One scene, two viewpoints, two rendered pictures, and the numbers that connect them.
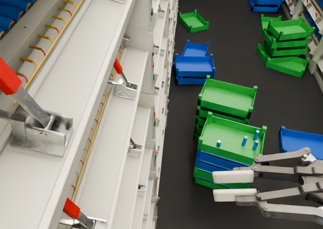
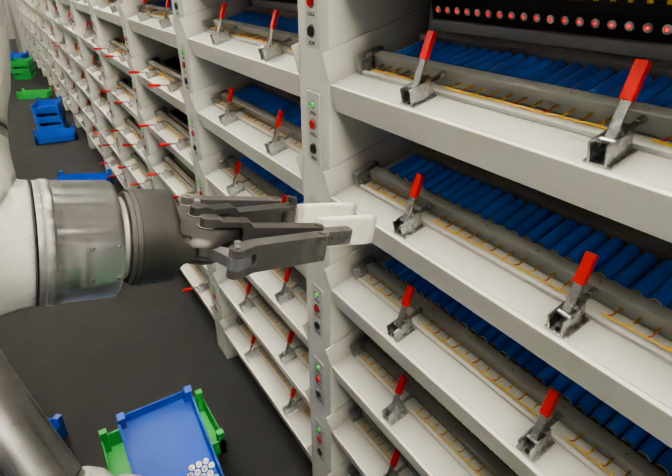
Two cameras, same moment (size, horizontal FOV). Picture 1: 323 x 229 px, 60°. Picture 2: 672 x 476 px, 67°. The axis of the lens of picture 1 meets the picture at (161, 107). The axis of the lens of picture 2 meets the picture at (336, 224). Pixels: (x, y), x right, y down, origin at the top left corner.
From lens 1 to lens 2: 75 cm
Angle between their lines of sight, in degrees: 100
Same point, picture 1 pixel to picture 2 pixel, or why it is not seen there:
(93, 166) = (481, 110)
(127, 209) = (460, 270)
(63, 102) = not seen: outside the picture
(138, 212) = (488, 418)
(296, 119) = not seen: outside the picture
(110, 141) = (507, 124)
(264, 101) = not seen: outside the picture
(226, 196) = (335, 212)
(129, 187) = (493, 286)
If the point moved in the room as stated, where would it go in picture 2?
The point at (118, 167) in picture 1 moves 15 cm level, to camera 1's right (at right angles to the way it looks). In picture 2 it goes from (463, 123) to (365, 149)
